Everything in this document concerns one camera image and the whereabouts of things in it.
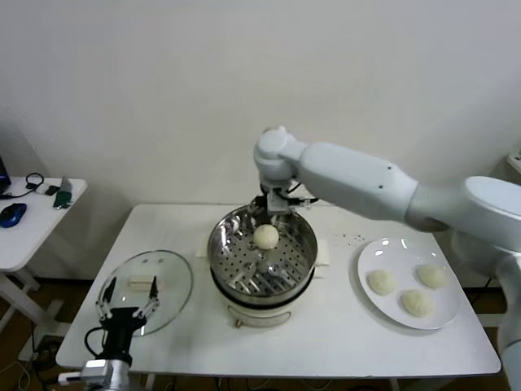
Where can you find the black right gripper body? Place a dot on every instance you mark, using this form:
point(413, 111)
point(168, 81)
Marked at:
point(261, 202)

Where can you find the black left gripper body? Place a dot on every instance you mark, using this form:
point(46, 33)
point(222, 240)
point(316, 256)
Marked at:
point(120, 334)

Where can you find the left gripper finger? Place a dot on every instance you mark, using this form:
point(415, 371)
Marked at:
point(103, 305)
point(154, 299)

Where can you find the round glass lid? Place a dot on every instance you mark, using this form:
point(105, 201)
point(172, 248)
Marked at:
point(175, 277)

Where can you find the white steamed baozi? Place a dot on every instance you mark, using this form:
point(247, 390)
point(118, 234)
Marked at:
point(266, 237)
point(416, 303)
point(431, 276)
point(382, 282)

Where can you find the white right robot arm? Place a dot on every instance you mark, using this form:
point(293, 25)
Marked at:
point(366, 183)

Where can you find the stainless steel steamer basket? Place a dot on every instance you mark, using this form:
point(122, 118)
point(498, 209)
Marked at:
point(285, 264)

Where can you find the white side table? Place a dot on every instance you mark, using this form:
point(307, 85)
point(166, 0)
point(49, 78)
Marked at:
point(36, 228)

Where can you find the cream electric cooker base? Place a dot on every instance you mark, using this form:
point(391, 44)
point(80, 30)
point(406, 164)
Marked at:
point(260, 313)

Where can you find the small black device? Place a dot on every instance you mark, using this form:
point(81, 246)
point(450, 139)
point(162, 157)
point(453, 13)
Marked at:
point(51, 190)

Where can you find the blue computer mouse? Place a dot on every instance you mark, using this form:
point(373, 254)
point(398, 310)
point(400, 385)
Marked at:
point(12, 215)

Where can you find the small white adapter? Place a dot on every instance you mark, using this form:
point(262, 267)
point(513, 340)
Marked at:
point(40, 188)

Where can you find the white round plate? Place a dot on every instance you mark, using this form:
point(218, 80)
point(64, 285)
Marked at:
point(407, 252)

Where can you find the dark laptop screen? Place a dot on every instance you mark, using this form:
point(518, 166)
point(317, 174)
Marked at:
point(3, 175)

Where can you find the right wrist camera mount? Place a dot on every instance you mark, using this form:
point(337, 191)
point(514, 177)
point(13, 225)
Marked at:
point(278, 203)

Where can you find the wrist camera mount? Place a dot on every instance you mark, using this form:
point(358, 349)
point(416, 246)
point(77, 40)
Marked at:
point(69, 378)
point(278, 203)

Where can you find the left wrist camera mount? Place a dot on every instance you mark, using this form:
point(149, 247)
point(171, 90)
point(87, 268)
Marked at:
point(69, 378)

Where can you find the white furniture base frame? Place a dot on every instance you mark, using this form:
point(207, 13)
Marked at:
point(484, 317)

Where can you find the white wall shelf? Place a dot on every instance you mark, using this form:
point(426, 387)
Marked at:
point(515, 161)

